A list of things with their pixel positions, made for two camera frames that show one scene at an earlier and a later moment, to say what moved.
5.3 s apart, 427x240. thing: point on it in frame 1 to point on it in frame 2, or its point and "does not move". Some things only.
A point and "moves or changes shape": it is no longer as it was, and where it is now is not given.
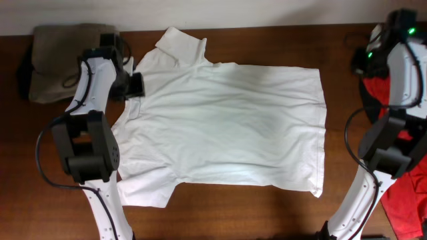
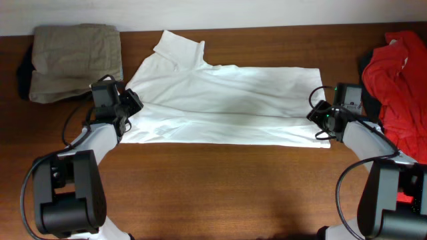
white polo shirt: x=199 y=123 moves or changes shape
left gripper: x=135 y=91 to x=129 y=97
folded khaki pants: x=57 y=50 does not move
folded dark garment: x=23 y=75 does not move
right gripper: x=359 y=55 to x=315 y=116
